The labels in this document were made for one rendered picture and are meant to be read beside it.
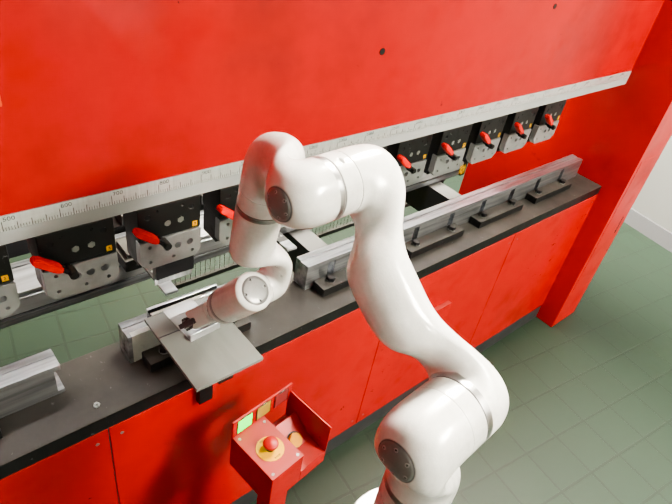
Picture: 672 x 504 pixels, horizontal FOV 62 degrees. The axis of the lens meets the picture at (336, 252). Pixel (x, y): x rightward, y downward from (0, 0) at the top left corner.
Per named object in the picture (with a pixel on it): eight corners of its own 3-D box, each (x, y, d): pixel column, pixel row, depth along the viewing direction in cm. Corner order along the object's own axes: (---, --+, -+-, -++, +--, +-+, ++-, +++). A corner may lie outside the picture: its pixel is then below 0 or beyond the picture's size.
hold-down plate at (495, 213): (478, 228, 223) (481, 222, 221) (468, 222, 226) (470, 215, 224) (521, 210, 240) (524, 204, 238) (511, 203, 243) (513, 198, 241)
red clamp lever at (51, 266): (36, 260, 105) (81, 274, 113) (29, 249, 107) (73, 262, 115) (31, 268, 105) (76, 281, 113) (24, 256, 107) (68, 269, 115)
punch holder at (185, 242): (141, 272, 128) (137, 212, 118) (125, 252, 133) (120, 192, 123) (200, 253, 137) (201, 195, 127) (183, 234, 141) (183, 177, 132)
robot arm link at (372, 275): (417, 471, 86) (477, 418, 96) (475, 474, 77) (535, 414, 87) (279, 177, 87) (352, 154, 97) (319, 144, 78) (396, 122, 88)
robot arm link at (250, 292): (239, 278, 128) (204, 293, 122) (265, 263, 118) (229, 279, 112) (255, 311, 128) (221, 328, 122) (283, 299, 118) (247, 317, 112)
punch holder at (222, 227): (218, 247, 140) (220, 190, 130) (201, 229, 144) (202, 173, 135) (268, 230, 148) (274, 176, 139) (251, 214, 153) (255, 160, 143)
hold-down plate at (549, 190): (534, 204, 246) (537, 198, 244) (524, 198, 249) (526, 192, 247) (569, 188, 263) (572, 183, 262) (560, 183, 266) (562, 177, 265)
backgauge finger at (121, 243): (150, 305, 147) (150, 290, 144) (109, 251, 161) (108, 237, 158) (192, 289, 154) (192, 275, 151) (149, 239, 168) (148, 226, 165)
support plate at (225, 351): (196, 392, 126) (196, 389, 126) (144, 321, 141) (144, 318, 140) (263, 360, 137) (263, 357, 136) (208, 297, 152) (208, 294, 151)
